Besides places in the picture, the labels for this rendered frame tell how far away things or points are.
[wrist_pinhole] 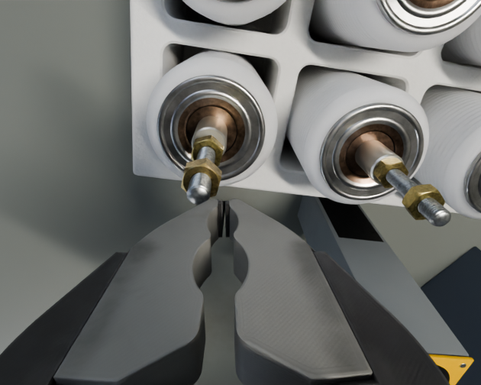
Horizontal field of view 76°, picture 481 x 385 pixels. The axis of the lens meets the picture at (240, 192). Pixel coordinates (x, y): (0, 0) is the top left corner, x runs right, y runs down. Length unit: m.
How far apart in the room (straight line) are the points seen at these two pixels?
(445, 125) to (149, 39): 0.26
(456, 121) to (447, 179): 0.05
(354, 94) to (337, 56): 0.07
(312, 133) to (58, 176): 0.45
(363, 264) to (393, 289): 0.04
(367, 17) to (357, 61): 0.08
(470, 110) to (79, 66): 0.46
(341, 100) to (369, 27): 0.05
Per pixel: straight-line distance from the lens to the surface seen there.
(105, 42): 0.50
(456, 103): 0.34
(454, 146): 0.30
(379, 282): 0.36
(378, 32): 0.24
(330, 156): 0.24
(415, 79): 0.33
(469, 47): 0.34
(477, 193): 0.31
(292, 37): 0.29
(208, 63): 0.22
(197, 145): 0.18
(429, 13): 0.24
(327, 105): 0.24
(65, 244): 0.66
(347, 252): 0.38
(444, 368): 0.33
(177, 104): 0.22
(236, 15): 0.22
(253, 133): 0.22
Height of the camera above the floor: 0.47
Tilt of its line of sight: 62 degrees down
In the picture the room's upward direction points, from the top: 177 degrees clockwise
